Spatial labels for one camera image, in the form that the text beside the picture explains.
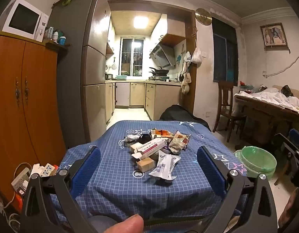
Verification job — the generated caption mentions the dark window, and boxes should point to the dark window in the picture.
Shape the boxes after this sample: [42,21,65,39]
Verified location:
[212,18,238,86]

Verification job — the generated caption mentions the beige kitchen cabinets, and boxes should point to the beige kitchen cabinets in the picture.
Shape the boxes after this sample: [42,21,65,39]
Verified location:
[105,80,181,122]

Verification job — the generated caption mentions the white pink toothpaste box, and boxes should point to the white pink toothpaste box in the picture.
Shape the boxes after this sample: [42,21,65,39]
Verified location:
[132,138,167,160]

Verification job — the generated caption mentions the printed snack wrapper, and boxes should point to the printed snack wrapper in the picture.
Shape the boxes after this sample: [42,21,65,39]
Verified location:
[168,131,191,155]

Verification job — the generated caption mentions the white foil pouch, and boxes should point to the white foil pouch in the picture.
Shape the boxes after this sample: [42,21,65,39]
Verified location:
[149,150,181,181]

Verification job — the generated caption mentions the kitchen window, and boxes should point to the kitchen window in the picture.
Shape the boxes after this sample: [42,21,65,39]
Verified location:
[119,38,145,77]

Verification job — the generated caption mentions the orange wooden cabinet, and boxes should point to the orange wooden cabinet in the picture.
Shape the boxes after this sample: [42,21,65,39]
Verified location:
[0,32,66,200]

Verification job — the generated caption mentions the black cloth covered object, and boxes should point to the black cloth covered object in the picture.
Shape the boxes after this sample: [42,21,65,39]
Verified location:
[160,105,211,131]

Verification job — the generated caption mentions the blue checkered tablecloth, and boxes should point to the blue checkered tablecloth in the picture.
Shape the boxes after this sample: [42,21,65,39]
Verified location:
[59,120,247,220]

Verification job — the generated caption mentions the orange white snack bag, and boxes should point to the orange white snack bag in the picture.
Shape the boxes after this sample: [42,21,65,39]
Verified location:
[150,129,174,139]

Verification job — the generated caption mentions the dark wooden chair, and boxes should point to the dark wooden chair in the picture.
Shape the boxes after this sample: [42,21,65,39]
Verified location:
[213,81,246,142]

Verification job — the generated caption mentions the small wooden block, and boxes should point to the small wooden block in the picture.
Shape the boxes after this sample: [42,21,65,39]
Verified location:
[137,157,156,173]

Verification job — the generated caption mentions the dark wooden dining table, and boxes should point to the dark wooden dining table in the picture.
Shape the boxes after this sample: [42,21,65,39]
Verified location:
[235,95,299,150]

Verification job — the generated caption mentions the white microwave oven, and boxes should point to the white microwave oven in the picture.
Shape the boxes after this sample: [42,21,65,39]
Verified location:
[0,0,49,42]

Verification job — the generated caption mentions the steel range hood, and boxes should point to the steel range hood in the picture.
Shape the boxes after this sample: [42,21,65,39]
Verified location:
[150,44,175,68]

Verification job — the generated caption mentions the white sheet on table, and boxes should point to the white sheet on table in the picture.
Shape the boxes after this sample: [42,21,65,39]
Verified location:
[234,87,299,123]

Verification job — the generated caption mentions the black wok on stove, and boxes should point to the black wok on stove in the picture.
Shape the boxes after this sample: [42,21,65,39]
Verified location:
[150,67,169,76]

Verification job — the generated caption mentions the grey refrigerator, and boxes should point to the grey refrigerator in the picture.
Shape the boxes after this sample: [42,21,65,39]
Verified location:
[48,0,110,148]

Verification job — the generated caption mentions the round gold wall clock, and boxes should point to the round gold wall clock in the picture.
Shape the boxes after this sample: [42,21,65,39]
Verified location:
[195,8,212,26]

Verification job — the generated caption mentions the framed wall picture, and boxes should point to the framed wall picture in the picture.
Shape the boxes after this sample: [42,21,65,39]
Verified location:
[260,23,289,51]

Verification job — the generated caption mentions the person's left hand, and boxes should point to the person's left hand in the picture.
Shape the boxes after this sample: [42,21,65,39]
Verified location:
[104,214,144,233]

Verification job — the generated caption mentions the white power strip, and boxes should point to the white power strip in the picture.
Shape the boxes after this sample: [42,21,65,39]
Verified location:
[11,167,30,191]

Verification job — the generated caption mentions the black sock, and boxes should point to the black sock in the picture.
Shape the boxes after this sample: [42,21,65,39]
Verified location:
[137,134,152,144]

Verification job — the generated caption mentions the white hanging plastic bag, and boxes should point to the white hanging plastic bag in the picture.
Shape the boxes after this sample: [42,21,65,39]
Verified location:
[191,47,203,65]

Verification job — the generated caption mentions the green lined trash bin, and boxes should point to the green lined trash bin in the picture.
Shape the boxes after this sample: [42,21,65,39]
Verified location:
[234,146,277,179]

